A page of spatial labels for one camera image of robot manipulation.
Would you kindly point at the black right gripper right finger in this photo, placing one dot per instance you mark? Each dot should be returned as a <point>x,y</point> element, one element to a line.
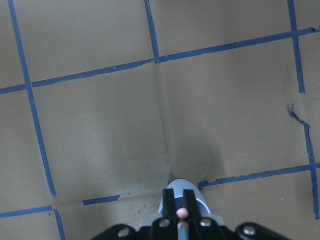
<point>200,227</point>

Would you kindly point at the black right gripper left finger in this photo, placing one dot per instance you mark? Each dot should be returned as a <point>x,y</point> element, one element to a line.
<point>165,226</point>

